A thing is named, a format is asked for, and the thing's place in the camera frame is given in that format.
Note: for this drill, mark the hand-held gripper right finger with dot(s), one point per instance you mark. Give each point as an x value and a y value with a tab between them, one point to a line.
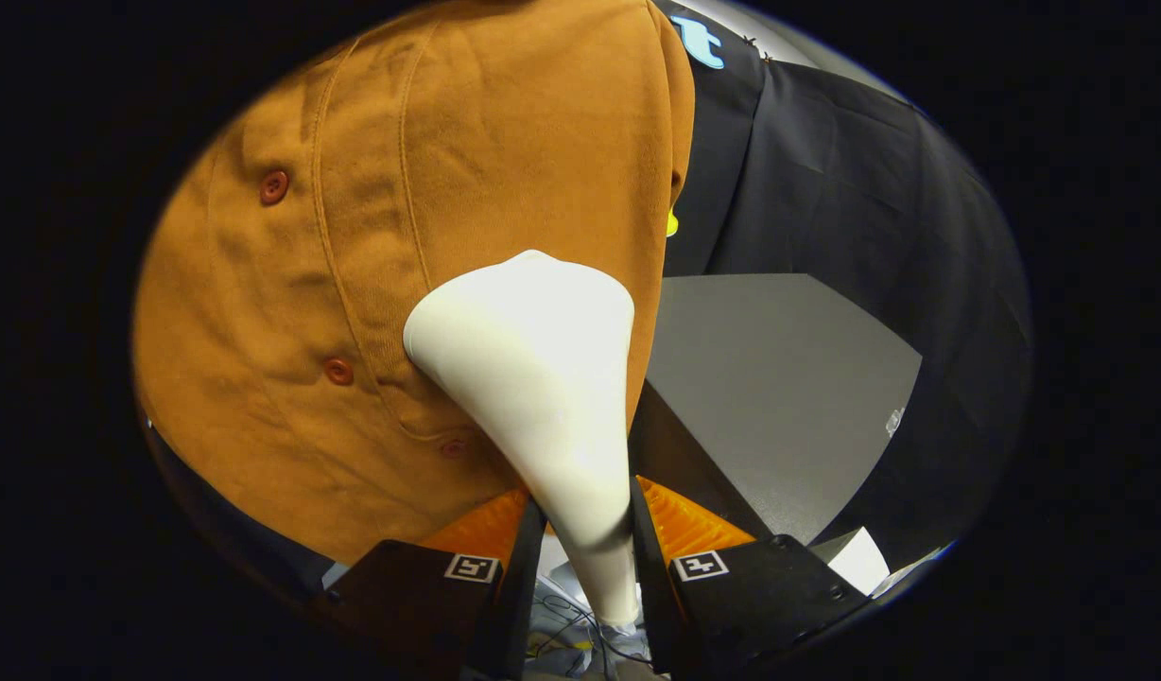
651	596

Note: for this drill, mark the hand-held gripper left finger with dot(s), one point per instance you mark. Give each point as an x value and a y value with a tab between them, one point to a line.
519	605

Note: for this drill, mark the white garment steamer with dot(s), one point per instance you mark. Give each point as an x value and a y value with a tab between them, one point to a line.
533	359

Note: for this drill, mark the brown button-up shirt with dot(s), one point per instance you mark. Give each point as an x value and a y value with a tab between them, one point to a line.
306	284

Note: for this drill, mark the pale blue cloth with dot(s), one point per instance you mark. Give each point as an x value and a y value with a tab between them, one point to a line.
562	643

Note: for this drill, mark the white sheet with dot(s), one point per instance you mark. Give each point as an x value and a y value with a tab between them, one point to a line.
859	560

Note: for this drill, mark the grey table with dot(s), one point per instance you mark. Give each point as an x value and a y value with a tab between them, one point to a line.
779	378

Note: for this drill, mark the small shiny tag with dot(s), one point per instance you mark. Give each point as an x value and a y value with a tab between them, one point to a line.
893	422

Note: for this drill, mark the black backdrop cloth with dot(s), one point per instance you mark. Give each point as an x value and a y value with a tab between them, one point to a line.
826	170

